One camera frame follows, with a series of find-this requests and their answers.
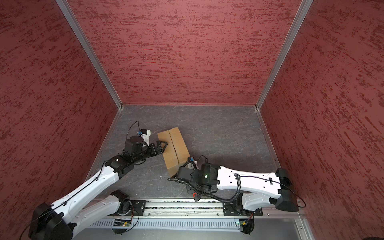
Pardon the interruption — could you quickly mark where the aluminium corner post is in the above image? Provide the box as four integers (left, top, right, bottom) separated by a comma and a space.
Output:
256, 0, 313, 112
56, 0, 124, 111

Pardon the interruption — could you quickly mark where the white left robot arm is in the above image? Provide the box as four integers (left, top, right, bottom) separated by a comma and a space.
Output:
28, 136, 168, 240

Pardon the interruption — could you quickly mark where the left aluminium corner post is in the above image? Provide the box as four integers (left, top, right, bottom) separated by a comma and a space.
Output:
56, 0, 124, 111

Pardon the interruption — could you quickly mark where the brown cardboard express box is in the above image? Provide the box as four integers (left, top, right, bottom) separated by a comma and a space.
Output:
158, 127, 191, 177

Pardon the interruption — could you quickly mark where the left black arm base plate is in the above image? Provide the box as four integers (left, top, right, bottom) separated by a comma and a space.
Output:
117, 199, 147, 216

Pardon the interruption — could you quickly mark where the aluminium front rail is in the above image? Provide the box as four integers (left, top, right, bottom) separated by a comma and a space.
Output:
89, 197, 305, 218

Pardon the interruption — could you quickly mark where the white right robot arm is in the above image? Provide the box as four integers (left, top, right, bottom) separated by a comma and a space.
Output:
168, 163, 300, 216

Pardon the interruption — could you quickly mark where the white slotted cable duct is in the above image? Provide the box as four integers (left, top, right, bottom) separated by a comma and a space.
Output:
89, 218, 240, 232

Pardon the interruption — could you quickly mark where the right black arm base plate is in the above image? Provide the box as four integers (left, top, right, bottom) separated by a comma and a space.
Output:
223, 201, 264, 217

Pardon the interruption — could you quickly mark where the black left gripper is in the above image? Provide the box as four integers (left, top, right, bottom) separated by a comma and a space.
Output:
133, 141, 168, 164

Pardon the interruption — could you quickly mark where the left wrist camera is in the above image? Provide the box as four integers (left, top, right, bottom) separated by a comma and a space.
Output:
138, 129, 151, 146

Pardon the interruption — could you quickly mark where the right aluminium corner post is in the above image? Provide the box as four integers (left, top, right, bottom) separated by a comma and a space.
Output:
256, 0, 313, 112

